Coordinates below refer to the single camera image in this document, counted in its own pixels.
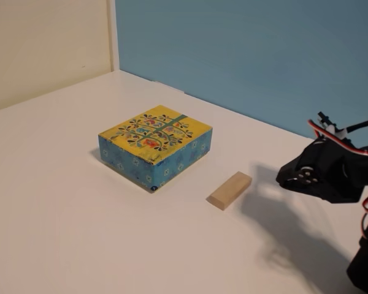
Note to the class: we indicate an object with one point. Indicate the wooden Jenga block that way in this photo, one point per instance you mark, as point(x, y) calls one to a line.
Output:
point(230, 191)

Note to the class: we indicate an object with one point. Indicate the yellow blue floral box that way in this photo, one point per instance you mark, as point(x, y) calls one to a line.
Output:
point(154, 134)

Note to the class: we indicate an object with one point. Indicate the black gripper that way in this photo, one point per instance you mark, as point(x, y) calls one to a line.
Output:
point(303, 178)

